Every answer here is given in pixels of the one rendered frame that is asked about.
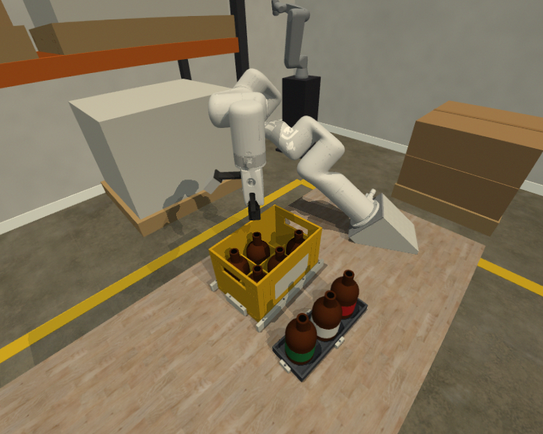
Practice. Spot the yellow crate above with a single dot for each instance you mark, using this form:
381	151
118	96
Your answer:
259	298

